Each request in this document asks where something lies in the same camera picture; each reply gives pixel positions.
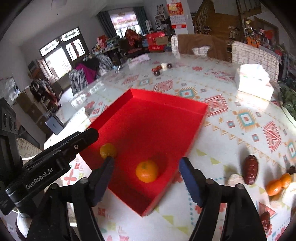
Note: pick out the brown covered chair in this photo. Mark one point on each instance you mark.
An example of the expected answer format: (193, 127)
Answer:
(199, 45)

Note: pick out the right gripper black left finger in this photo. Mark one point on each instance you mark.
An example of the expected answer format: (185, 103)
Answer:
(65, 213)

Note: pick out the white tissue box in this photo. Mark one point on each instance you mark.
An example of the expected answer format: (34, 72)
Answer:
(253, 79)

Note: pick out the small dark fruits cluster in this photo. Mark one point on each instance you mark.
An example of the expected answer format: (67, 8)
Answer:
(161, 68)

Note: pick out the red shallow tray box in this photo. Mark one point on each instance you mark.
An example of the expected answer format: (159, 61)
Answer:
(145, 125)

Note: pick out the red gift box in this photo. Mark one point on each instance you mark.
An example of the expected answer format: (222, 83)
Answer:
(157, 41)

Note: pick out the dark red jujube date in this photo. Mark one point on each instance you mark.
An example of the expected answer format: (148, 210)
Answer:
(250, 169)
(265, 221)

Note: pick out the plate of green vegetables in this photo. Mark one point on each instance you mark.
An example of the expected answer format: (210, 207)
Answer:
(287, 101)

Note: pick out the red wall calendar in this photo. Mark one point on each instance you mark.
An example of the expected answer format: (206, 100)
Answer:
(176, 14)

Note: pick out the orange mandarin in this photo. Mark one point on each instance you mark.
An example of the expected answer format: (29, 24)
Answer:
(273, 187)
(285, 180)
(147, 171)
(108, 150)

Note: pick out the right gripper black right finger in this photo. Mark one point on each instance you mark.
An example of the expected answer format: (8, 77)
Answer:
(241, 222)

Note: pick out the white patterned chair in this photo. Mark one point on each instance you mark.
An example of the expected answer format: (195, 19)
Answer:
(246, 54)

